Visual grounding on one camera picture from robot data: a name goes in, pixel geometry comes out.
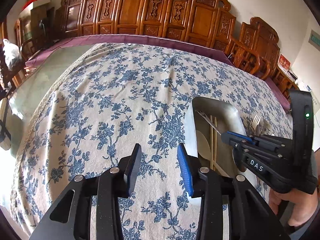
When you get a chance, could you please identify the metal rectangular tray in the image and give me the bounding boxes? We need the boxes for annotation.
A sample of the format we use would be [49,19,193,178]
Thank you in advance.
[184,96,250,177]

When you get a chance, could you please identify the white plastic bag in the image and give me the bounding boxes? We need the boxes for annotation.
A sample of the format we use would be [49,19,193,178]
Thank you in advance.
[3,38,22,71]

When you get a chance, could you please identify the blue floral tablecloth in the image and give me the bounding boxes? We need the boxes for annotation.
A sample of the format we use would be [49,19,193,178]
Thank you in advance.
[11,43,292,239]

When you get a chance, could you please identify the green wall sign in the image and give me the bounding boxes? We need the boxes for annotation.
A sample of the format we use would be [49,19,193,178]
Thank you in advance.
[308,30,320,51]

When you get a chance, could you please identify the purple table cover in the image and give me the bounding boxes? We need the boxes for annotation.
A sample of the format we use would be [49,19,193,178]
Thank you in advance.
[24,34,292,113]

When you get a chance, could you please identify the red box on shelf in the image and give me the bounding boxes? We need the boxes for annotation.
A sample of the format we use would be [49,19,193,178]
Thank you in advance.
[278,54,291,71]

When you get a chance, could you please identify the cream plastic fork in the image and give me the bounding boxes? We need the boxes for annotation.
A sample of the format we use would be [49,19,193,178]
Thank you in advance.
[252,114,261,136]

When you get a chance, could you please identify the stacked cardboard boxes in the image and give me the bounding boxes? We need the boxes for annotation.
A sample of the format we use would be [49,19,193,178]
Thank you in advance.
[18,0,52,48]

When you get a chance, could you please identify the carved wooden armchair right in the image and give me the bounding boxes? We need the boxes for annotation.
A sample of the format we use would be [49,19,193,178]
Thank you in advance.
[226,17,280,80]

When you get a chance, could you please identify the cream plastic spoon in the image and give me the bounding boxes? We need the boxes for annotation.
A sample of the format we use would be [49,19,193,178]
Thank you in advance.
[196,130,229,177]

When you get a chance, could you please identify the cream chopstick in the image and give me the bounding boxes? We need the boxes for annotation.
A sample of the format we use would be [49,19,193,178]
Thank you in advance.
[213,117,218,162]
[209,115,214,170]

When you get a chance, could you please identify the carved wooden bench back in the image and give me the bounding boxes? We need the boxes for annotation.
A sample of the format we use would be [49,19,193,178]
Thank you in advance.
[54,0,236,51]

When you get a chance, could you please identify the person right hand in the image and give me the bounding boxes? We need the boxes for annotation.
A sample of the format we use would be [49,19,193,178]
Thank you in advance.
[268,188,320,228]

